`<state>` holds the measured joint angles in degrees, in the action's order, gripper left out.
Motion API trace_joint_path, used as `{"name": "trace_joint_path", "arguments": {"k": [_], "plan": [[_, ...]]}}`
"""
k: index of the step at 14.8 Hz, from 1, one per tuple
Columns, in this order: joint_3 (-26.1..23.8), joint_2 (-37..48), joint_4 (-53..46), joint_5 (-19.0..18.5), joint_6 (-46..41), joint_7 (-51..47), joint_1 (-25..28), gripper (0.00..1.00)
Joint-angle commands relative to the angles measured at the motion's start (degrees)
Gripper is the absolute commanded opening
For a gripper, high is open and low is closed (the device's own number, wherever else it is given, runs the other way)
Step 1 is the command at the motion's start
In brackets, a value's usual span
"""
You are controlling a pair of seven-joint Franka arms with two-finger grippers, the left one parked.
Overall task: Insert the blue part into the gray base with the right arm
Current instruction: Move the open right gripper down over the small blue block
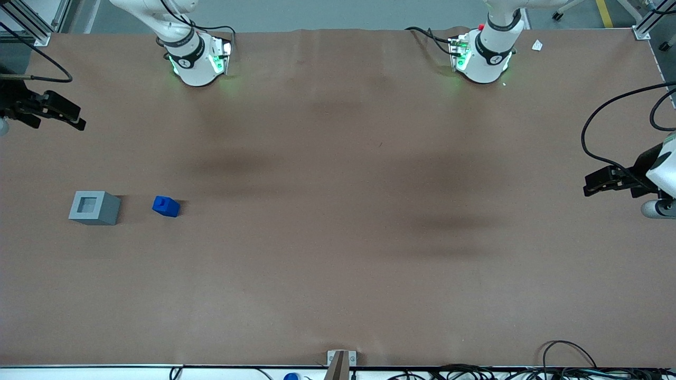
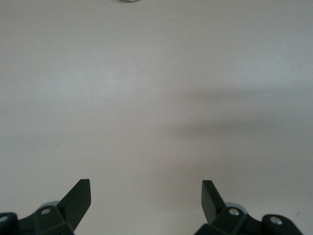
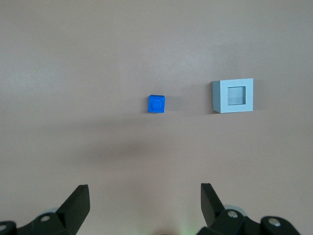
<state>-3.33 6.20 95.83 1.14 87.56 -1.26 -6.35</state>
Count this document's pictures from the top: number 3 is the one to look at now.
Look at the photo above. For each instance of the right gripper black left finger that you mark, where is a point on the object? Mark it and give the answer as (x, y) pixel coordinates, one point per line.
(73, 208)

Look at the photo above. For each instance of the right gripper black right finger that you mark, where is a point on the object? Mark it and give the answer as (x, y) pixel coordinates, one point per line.
(212, 208)

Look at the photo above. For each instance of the small blue square part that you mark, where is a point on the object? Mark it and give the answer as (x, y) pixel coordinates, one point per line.
(156, 104)

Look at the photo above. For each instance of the gray square base block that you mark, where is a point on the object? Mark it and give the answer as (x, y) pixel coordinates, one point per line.
(234, 96)

